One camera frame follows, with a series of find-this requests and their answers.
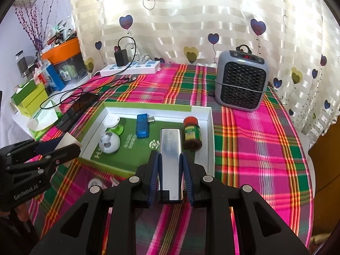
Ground black smartphone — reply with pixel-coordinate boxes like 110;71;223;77
56;93;99;132

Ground grey portable heater fan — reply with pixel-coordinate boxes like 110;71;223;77
214;44;269;112

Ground blue USB tester dongle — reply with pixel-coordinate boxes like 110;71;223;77
136;113;155;139

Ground white power strip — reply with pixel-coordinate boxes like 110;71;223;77
98;61;161;77

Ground white wall charger plug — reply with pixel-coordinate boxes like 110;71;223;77
55;132;82;168

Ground brown bottle red cap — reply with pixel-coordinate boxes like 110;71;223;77
183;116;202;151

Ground orange and black box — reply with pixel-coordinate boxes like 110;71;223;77
42;37;88;84

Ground lime green boxes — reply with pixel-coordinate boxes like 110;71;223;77
11;79;48;118

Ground white tissue pack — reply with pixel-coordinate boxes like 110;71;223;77
13;101;62;140

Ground blue small box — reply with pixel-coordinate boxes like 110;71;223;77
42;59;65;91

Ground black power adapter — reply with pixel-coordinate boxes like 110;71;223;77
114;49;129;67

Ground white round disc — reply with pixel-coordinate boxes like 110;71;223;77
104;114;120;128

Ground purple dried flower branches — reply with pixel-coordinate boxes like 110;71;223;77
12;0;57;52

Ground glass jar with lid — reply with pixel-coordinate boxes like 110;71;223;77
15;50;29;78

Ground green and white tray box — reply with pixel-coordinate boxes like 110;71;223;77
77;102;215;178

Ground heart-pattern white curtain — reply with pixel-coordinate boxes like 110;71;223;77
70;0;339;139

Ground wooden cabinet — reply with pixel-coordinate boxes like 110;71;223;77
308;127;340;239

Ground silver metal lighter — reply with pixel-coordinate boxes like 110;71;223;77
159;128;183;204

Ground white panda-shaped gadget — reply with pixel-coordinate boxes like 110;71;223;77
99;131;121;154

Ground black charging cable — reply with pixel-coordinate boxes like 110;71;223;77
39;36;138;110

